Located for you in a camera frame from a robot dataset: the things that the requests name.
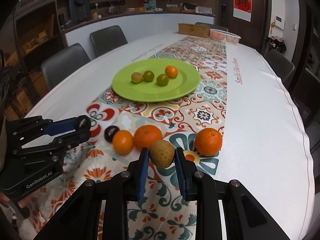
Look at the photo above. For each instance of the white tablecloth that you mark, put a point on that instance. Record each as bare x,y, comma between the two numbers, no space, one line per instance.
264,143

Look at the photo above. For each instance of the green plate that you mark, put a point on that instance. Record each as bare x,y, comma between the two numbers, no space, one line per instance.
186,82

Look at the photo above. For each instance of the dark plum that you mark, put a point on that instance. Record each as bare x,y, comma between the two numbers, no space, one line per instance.
110,132
82,122

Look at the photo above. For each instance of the large orange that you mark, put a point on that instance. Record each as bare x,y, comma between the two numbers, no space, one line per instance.
145,136
208,142

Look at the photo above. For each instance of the red paper door poster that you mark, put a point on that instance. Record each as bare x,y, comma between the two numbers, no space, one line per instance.
242,9

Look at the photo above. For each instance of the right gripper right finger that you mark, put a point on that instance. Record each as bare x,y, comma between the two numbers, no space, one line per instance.
223,206

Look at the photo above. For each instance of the small orange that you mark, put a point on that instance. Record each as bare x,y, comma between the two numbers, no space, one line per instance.
122,142
171,72

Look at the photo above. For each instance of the dark wooden door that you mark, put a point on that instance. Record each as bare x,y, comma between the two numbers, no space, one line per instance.
253,34

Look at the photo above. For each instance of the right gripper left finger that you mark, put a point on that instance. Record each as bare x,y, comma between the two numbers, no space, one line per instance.
78,217

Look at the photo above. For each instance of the electric kettle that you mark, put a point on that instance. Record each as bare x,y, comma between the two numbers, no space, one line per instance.
113,9

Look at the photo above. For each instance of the patterned table runner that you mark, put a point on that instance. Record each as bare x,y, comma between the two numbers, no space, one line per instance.
161,213

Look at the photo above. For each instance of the far left grey chair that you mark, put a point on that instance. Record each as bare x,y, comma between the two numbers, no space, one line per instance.
107,39

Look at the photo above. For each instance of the brown kiwi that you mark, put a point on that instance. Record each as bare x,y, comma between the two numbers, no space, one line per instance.
137,77
162,153

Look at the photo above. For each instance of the brown kiwi back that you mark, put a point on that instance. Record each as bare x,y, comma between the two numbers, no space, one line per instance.
137,77

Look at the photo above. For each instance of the brown kiwi front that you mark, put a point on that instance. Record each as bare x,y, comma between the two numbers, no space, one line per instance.
162,153

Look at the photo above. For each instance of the plastic basket of fruit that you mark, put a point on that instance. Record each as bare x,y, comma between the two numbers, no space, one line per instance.
224,36

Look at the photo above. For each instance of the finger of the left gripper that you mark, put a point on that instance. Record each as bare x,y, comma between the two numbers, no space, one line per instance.
59,127
71,140

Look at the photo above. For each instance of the right grey chair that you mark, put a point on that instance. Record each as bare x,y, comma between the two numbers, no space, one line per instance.
283,68

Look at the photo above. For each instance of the white wall intercom panel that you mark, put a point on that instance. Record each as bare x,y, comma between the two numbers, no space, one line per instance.
279,22

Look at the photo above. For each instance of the black coffee machine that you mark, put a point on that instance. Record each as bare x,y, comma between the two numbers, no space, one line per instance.
79,10

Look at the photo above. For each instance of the near left grey chair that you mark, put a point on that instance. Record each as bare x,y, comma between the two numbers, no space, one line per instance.
62,64

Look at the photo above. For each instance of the far end grey chair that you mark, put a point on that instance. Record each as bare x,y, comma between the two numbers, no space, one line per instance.
212,26

